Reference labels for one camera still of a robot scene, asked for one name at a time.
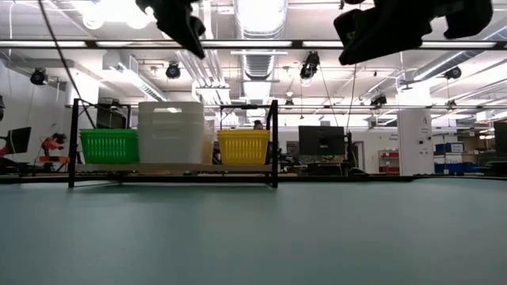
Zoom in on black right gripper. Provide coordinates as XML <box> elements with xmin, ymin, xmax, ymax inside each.
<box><xmin>333</xmin><ymin>0</ymin><xmax>494</xmax><ymax>67</ymax></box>

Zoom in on green table mat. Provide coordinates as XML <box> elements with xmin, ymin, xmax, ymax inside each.
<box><xmin>0</xmin><ymin>178</ymin><xmax>507</xmax><ymax>285</ymax></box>

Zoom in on white plastic storage bin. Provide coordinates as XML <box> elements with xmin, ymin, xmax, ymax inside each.
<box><xmin>138</xmin><ymin>120</ymin><xmax>205</xmax><ymax>165</ymax></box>
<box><xmin>137</xmin><ymin>113</ymin><xmax>206</xmax><ymax>123</ymax></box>
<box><xmin>137</xmin><ymin>101</ymin><xmax>205</xmax><ymax>116</ymax></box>

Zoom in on silver ventilation duct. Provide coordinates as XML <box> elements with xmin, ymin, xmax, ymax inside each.
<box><xmin>232</xmin><ymin>0</ymin><xmax>289</xmax><ymax>105</ymax></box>

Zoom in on blue storage bins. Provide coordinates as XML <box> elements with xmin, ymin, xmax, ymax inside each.
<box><xmin>433</xmin><ymin>141</ymin><xmax>481</xmax><ymax>175</ymax></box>

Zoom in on wooden shelf with black frame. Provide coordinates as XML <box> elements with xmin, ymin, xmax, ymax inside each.
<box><xmin>67</xmin><ymin>98</ymin><xmax>279</xmax><ymax>189</ymax></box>

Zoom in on orange background machine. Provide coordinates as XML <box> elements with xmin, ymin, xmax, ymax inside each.
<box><xmin>38</xmin><ymin>132</ymin><xmax>71</xmax><ymax>164</ymax></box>

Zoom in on red storage bins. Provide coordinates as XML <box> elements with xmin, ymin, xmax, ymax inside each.
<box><xmin>377</xmin><ymin>149</ymin><xmax>401</xmax><ymax>174</ymax></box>

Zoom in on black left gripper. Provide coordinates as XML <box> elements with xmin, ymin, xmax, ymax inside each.
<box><xmin>135</xmin><ymin>0</ymin><xmax>208</xmax><ymax>61</ymax></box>

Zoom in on white building pillar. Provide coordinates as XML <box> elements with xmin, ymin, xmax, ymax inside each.
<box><xmin>396</xmin><ymin>108</ymin><xmax>436</xmax><ymax>177</ymax></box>

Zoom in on long ceiling light bar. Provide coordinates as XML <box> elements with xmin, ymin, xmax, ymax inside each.
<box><xmin>0</xmin><ymin>38</ymin><xmax>507</xmax><ymax>50</ymax></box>

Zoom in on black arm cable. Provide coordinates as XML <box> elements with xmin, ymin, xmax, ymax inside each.
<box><xmin>37</xmin><ymin>0</ymin><xmax>98</xmax><ymax>130</ymax></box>

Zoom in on black computer monitor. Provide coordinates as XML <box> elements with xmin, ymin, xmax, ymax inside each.
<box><xmin>0</xmin><ymin>126</ymin><xmax>32</xmax><ymax>156</ymax></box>
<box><xmin>297</xmin><ymin>125</ymin><xmax>347</xmax><ymax>157</ymax></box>

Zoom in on grey horizontal pipe rail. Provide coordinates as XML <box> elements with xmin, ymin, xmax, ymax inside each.
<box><xmin>65</xmin><ymin>104</ymin><xmax>507</xmax><ymax>111</ymax></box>

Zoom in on black aluminium rig frame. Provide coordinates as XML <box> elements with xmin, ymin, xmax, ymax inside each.
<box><xmin>0</xmin><ymin>173</ymin><xmax>416</xmax><ymax>185</ymax></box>

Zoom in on green slotted plastic basket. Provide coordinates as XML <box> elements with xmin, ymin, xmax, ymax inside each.
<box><xmin>79</xmin><ymin>131</ymin><xmax>141</xmax><ymax>136</ymax></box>
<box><xmin>78</xmin><ymin>128</ymin><xmax>141</xmax><ymax>133</ymax></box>
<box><xmin>80</xmin><ymin>133</ymin><xmax>140</xmax><ymax>165</ymax></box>

